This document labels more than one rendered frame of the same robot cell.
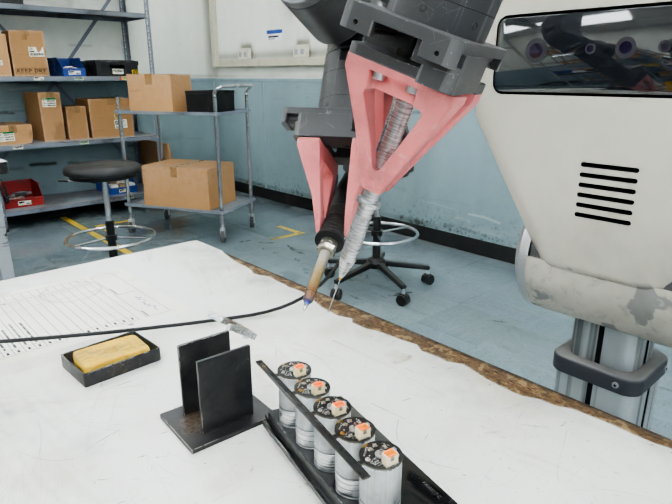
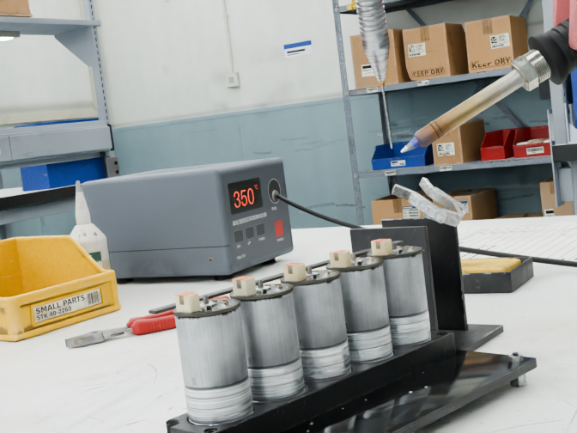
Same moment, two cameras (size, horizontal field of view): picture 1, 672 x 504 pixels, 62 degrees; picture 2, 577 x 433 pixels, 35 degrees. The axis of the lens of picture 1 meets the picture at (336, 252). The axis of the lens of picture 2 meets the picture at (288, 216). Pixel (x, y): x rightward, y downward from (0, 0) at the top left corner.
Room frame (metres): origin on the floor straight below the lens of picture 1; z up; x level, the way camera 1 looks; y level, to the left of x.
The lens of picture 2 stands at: (0.22, -0.36, 0.87)
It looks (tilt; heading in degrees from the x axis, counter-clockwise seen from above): 6 degrees down; 76
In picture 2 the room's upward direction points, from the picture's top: 7 degrees counter-clockwise
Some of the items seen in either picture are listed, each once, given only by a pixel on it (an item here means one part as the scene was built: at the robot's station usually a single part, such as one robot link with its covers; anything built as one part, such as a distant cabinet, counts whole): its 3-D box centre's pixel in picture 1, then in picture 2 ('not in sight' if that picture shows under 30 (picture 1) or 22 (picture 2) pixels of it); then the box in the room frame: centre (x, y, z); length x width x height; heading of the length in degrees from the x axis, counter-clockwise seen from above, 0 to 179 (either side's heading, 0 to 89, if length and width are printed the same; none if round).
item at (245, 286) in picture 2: (361, 430); (245, 285); (0.29, -0.02, 0.82); 0.01 x 0.01 x 0.01; 30
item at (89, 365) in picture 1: (111, 356); (469, 274); (0.49, 0.22, 0.76); 0.07 x 0.05 x 0.02; 135
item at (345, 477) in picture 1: (354, 462); (269, 350); (0.29, -0.01, 0.79); 0.02 x 0.02 x 0.05
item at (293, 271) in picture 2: (338, 407); (296, 271); (0.31, 0.00, 0.82); 0.01 x 0.01 x 0.01; 30
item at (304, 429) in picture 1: (312, 417); (361, 318); (0.34, 0.02, 0.79); 0.02 x 0.02 x 0.05
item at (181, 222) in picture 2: not in sight; (190, 221); (0.34, 0.49, 0.80); 0.15 x 0.12 x 0.10; 136
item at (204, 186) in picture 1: (187, 155); not in sight; (3.75, 0.99, 0.51); 0.75 x 0.48 x 1.03; 71
